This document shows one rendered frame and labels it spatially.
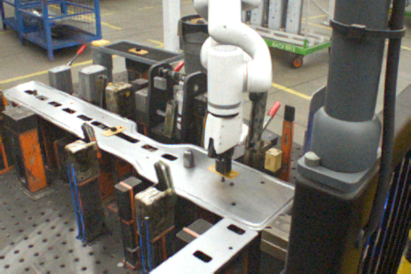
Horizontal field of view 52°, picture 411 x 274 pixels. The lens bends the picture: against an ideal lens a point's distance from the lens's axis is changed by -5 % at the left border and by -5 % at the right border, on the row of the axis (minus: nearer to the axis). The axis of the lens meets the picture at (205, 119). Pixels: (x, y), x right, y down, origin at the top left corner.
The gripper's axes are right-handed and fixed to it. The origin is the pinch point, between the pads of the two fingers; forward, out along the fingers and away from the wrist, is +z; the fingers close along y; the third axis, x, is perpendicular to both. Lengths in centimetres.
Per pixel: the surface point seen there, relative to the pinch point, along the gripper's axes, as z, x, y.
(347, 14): -56, 56, 65
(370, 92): -53, 57, 64
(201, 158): 5.3, -12.5, -5.3
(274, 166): 2.3, 9.4, -11.0
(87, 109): 5, -69, -5
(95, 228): 31, -38, 18
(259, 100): -13.4, 0.1, -15.9
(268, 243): 2.6, 25.6, 16.8
